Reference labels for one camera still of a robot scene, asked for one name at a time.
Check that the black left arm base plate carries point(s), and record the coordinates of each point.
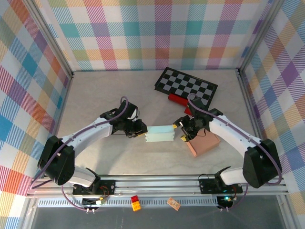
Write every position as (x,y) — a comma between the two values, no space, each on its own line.
(107,186)

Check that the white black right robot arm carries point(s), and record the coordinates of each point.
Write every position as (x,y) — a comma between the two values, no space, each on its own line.
(233,133)

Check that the pink paper box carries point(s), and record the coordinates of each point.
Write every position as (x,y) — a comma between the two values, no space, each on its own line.
(205,143)

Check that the aluminium rail frame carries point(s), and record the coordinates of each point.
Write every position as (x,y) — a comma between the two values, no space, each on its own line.
(155,184)

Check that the red toy block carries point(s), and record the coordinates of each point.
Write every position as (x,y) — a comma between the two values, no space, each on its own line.
(177,99)

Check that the light blue paper box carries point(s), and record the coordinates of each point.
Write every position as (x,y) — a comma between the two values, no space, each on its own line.
(158,133)

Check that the red yellow toy brick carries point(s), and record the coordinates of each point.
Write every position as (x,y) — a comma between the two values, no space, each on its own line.
(135,202)

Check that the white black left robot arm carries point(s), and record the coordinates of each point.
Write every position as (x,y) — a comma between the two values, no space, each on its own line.
(90,131)

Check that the orange printed tag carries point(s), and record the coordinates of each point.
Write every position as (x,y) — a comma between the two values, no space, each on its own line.
(173,203)

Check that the black grey checkerboard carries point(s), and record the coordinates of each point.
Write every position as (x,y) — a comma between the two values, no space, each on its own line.
(186,83)

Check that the aluminium corner post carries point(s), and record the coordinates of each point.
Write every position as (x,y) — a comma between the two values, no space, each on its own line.
(258,35)
(51,35)

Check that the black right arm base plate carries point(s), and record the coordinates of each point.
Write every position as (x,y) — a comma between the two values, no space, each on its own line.
(207,187)

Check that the aluminium side rail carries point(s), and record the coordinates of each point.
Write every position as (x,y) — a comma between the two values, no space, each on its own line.
(63,107)
(250,107)

